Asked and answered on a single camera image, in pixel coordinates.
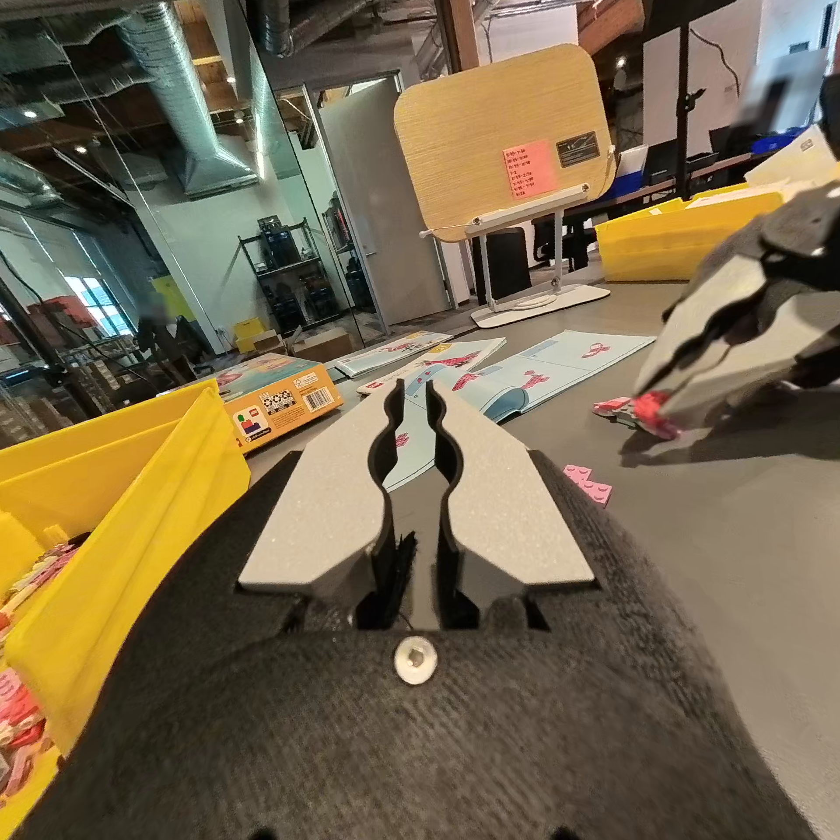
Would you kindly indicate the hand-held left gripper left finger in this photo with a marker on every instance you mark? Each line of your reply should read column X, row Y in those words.
column 315, row 512

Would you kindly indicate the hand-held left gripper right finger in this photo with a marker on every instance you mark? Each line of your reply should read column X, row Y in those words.
column 512, row 518

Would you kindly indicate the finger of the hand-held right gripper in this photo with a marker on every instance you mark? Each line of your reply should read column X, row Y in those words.
column 715, row 295
column 735, row 374

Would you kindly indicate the pink plate brick assembly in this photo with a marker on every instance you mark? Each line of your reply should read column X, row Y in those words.
column 590, row 485

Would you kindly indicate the red slope brick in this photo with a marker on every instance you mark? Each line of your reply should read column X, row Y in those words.
column 656, row 413

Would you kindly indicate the yellow plastic bin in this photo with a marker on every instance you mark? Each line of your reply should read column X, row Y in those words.
column 131, row 499
column 643, row 243

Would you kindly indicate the pile of toy bricks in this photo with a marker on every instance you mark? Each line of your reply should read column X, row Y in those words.
column 19, row 722

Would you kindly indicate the orange toy brick box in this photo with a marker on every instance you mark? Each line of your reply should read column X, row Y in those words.
column 289, row 400

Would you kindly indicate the open instruction booklet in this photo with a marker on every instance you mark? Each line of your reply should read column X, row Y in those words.
column 558, row 367

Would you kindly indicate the cardboard box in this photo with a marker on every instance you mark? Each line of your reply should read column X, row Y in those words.
column 321, row 344

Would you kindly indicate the flamingo cover instruction booklet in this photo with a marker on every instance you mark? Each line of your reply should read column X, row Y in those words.
column 394, row 351

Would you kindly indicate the small yellow crate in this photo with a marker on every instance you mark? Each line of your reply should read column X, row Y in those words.
column 249, row 331

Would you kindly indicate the pink sticky note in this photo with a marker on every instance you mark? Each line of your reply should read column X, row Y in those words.
column 530, row 169

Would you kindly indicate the black shelving rack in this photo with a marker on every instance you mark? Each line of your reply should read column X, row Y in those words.
column 282, row 275

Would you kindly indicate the wooden book stand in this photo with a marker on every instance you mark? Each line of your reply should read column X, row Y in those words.
column 472, row 131

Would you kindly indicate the grey door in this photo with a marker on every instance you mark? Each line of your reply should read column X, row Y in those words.
column 380, row 197

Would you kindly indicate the metal ventilation duct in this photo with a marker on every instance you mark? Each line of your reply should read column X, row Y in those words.
column 190, row 98

